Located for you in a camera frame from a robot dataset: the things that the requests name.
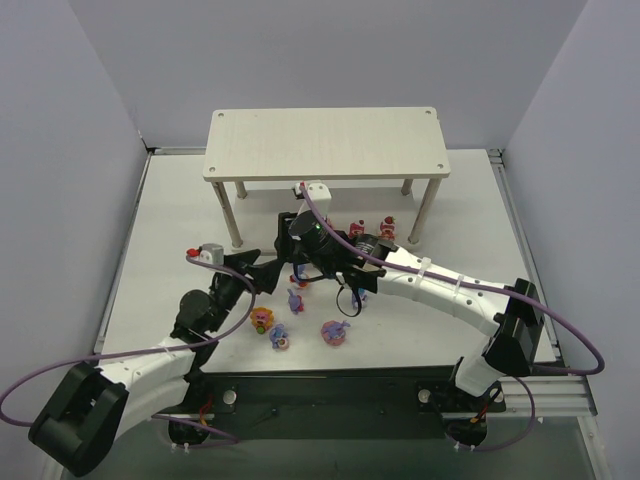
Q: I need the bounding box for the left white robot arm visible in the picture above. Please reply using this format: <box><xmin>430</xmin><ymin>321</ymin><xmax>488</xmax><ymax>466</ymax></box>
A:
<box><xmin>28</xmin><ymin>250</ymin><xmax>284</xmax><ymax>476</ymax></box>

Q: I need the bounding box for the wooden two-tier shelf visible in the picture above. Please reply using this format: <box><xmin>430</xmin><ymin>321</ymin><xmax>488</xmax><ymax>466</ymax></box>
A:
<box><xmin>203</xmin><ymin>107</ymin><xmax>451</xmax><ymax>249</ymax></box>

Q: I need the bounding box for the orange lion toy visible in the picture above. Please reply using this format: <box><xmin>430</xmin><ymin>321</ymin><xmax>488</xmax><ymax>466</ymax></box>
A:
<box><xmin>250</xmin><ymin>307</ymin><xmax>275</xmax><ymax>334</ymax></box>

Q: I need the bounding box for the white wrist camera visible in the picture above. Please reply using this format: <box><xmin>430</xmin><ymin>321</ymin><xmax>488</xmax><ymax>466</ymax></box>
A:
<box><xmin>293</xmin><ymin>180</ymin><xmax>332</xmax><ymax>218</ymax></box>
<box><xmin>186</xmin><ymin>243</ymin><xmax>224</xmax><ymax>266</ymax></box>

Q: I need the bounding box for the red white bear toy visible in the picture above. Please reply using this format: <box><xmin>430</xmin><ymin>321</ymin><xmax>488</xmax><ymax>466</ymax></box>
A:
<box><xmin>348</xmin><ymin>219</ymin><xmax>366</xmax><ymax>239</ymax></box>

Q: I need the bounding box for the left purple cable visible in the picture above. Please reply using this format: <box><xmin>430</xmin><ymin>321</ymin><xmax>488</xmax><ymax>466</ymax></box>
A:
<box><xmin>0</xmin><ymin>252</ymin><xmax>257</xmax><ymax>446</ymax></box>

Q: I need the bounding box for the red white strawberry toy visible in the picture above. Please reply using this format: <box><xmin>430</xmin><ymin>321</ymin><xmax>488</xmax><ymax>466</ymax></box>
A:
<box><xmin>379</xmin><ymin>215</ymin><xmax>396</xmax><ymax>241</ymax></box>

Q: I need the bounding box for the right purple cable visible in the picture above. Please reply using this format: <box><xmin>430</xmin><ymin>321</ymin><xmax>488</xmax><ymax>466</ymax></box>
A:
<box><xmin>302</xmin><ymin>187</ymin><xmax>605</xmax><ymax>454</ymax></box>

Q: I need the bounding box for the purple bunny blue ears toy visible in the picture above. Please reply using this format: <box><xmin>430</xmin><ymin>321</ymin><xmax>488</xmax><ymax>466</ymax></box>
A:
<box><xmin>351</xmin><ymin>289</ymin><xmax>368</xmax><ymax>310</ymax></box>

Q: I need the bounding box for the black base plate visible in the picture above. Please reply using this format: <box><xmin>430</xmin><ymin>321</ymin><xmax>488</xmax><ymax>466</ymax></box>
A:
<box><xmin>89</xmin><ymin>367</ymin><xmax>521</xmax><ymax>441</ymax></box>

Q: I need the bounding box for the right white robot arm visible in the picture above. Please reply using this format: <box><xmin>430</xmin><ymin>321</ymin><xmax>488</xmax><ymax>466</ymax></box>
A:
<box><xmin>274</xmin><ymin>211</ymin><xmax>544</xmax><ymax>397</ymax></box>

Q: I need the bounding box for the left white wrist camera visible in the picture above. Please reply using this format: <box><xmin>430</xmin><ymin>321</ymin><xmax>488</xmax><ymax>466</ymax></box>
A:
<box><xmin>186</xmin><ymin>243</ymin><xmax>224</xmax><ymax>266</ymax></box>

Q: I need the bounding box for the purple bunny on red base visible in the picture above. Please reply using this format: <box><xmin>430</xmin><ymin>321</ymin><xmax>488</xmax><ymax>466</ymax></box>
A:
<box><xmin>289</xmin><ymin>265</ymin><xmax>310</xmax><ymax>290</ymax></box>

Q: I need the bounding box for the purple cable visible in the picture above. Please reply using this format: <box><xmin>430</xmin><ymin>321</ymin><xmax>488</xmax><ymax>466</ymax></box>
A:
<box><xmin>0</xmin><ymin>252</ymin><xmax>257</xmax><ymax>446</ymax></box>
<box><xmin>302</xmin><ymin>187</ymin><xmax>605</xmax><ymax>454</ymax></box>

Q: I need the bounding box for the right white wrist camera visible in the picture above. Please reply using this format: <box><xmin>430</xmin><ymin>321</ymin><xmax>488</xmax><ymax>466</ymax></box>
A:
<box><xmin>293</xmin><ymin>180</ymin><xmax>332</xmax><ymax>218</ymax></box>

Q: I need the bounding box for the purple bunny toy standing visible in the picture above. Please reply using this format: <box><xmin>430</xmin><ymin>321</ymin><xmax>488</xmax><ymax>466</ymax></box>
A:
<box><xmin>287</xmin><ymin>289</ymin><xmax>304</xmax><ymax>315</ymax></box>

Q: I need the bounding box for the purple bunny with ball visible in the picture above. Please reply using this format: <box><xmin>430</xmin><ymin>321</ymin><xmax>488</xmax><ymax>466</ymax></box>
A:
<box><xmin>269</xmin><ymin>324</ymin><xmax>289</xmax><ymax>350</ymax></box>

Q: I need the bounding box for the aluminium frame rail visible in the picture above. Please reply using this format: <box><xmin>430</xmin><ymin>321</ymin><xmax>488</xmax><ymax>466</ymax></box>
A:
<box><xmin>59</xmin><ymin>374</ymin><xmax>599</xmax><ymax>421</ymax></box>

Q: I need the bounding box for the purple bunny pink cake toy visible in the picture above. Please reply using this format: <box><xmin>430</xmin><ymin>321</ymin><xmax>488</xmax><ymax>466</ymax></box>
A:
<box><xmin>320</xmin><ymin>321</ymin><xmax>350</xmax><ymax>347</ymax></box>

